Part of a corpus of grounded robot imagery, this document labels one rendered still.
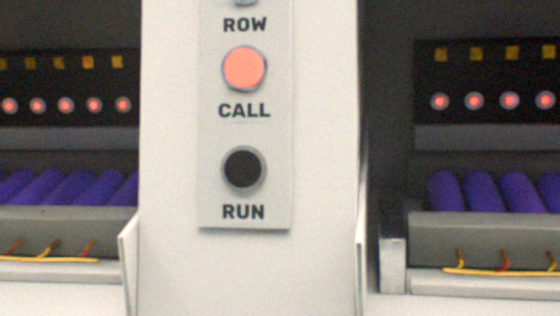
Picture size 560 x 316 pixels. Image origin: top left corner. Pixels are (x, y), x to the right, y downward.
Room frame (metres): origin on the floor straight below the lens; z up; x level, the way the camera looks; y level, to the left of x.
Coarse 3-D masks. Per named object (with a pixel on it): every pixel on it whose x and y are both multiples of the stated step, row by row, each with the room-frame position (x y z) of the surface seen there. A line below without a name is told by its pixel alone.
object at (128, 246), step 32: (0, 128) 0.51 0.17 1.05; (32, 128) 0.51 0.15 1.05; (64, 128) 0.50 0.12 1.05; (96, 128) 0.50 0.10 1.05; (128, 128) 0.50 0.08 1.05; (128, 224) 0.32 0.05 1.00; (32, 256) 0.41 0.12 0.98; (64, 256) 0.41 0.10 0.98; (128, 256) 0.31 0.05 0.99; (0, 288) 0.38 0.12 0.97; (32, 288) 0.37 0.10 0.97; (64, 288) 0.37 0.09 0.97; (96, 288) 0.37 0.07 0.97; (128, 288) 0.31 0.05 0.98
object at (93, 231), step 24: (0, 216) 0.40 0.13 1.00; (24, 216) 0.40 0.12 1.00; (48, 216) 0.40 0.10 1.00; (72, 216) 0.40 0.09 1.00; (96, 216) 0.39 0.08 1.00; (120, 216) 0.39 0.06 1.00; (0, 240) 0.41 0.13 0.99; (24, 240) 0.40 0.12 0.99; (48, 240) 0.40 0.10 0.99; (72, 240) 0.40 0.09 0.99; (96, 240) 0.40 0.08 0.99
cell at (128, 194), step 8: (136, 176) 0.46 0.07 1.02; (128, 184) 0.45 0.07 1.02; (136, 184) 0.45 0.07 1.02; (120, 192) 0.44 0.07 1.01; (128, 192) 0.44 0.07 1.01; (136, 192) 0.44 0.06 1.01; (112, 200) 0.43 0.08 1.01; (120, 200) 0.43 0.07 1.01; (128, 200) 0.43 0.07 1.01; (136, 200) 0.44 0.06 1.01
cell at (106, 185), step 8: (104, 176) 0.47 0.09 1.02; (112, 176) 0.47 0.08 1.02; (120, 176) 0.47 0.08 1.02; (96, 184) 0.45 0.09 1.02; (104, 184) 0.45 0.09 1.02; (112, 184) 0.46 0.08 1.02; (120, 184) 0.47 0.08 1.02; (88, 192) 0.44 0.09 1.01; (96, 192) 0.44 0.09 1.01; (104, 192) 0.45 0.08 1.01; (112, 192) 0.46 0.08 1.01; (80, 200) 0.43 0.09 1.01; (88, 200) 0.43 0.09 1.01; (96, 200) 0.43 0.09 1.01; (104, 200) 0.44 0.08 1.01
